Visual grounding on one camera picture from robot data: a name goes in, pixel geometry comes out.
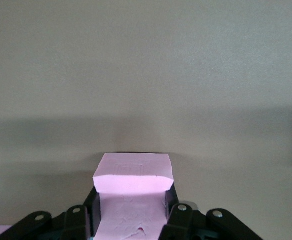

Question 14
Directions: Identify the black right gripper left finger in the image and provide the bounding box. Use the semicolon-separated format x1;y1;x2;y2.
0;186;101;240

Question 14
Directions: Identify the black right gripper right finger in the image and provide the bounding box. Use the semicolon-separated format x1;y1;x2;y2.
158;184;262;240

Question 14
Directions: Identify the brown table cover sheet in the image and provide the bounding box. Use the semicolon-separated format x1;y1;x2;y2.
0;0;292;240

